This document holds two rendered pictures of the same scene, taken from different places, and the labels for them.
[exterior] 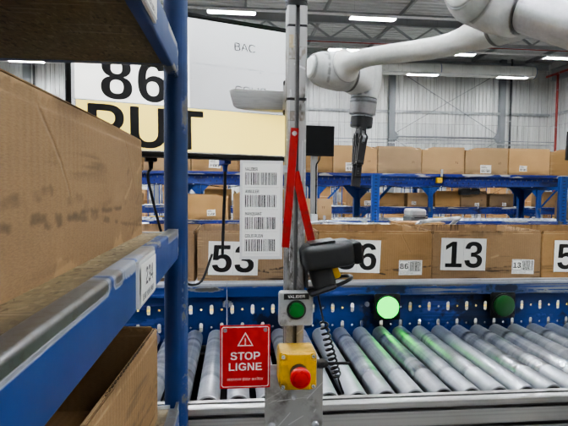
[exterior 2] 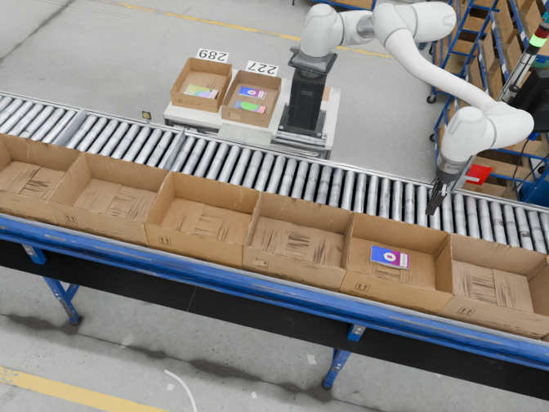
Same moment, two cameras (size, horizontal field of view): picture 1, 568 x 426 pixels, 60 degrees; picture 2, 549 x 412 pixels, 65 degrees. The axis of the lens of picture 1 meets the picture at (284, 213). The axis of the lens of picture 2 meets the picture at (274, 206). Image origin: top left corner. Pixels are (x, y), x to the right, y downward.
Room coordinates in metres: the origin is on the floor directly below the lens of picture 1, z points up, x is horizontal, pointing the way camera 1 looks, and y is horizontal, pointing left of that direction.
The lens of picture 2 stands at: (2.83, -0.57, 2.38)
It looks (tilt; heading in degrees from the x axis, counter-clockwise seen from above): 50 degrees down; 192
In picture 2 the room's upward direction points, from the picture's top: 8 degrees clockwise
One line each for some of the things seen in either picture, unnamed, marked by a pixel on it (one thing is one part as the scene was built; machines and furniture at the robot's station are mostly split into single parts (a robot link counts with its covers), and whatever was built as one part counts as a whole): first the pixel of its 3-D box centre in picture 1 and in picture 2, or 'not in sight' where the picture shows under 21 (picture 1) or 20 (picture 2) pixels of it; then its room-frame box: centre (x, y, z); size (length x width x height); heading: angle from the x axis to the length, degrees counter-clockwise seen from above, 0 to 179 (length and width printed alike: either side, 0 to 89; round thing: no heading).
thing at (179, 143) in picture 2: not in sight; (169, 162); (1.42, -1.47, 0.76); 0.46 x 0.01 x 0.09; 6
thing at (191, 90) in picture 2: not in sight; (200, 95); (0.86, -1.55, 0.79); 0.19 x 0.14 x 0.02; 95
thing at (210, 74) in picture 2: not in sight; (203, 84); (0.77, -1.57, 0.80); 0.38 x 0.28 x 0.10; 9
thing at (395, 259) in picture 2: not in sight; (390, 257); (1.69, -0.30, 0.89); 0.16 x 0.07 x 0.02; 95
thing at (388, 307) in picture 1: (388, 308); not in sight; (1.54, -0.34, 0.81); 0.07 x 0.01 x 0.07; 96
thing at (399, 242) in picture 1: (363, 250); (394, 261); (1.76, -0.29, 0.96); 0.39 x 0.29 x 0.17; 96
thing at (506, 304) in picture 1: (505, 305); not in sight; (1.58, -0.73, 0.81); 0.07 x 0.01 x 0.07; 96
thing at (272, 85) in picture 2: not in sight; (252, 97); (0.77, -1.24, 0.80); 0.38 x 0.28 x 0.10; 6
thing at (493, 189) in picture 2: not in sight; (478, 167); (0.31, 0.28, 0.39); 0.40 x 0.30 x 0.10; 6
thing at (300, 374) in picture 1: (299, 375); not in sight; (0.90, -0.03, 0.84); 0.04 x 0.04 x 0.04; 6
